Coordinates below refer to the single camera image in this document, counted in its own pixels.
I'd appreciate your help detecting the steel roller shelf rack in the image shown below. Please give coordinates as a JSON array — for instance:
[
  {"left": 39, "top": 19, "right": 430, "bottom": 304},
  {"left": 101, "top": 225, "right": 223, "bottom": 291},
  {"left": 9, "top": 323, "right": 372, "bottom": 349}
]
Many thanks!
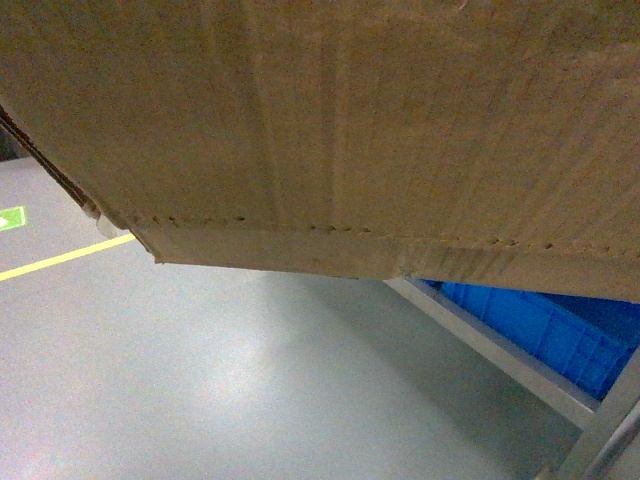
[{"left": 385, "top": 278, "right": 639, "bottom": 479}]

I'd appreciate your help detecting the blue plastic crate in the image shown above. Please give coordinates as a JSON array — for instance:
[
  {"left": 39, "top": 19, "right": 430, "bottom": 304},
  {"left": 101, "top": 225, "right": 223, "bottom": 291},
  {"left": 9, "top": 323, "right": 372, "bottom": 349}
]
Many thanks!
[{"left": 422, "top": 279, "right": 639, "bottom": 400}]

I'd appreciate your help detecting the brown cardboard box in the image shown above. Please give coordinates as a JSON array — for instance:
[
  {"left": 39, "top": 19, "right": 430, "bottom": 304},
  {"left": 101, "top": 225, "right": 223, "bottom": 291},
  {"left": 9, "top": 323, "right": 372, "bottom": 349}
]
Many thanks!
[{"left": 1, "top": 1, "right": 639, "bottom": 302}]

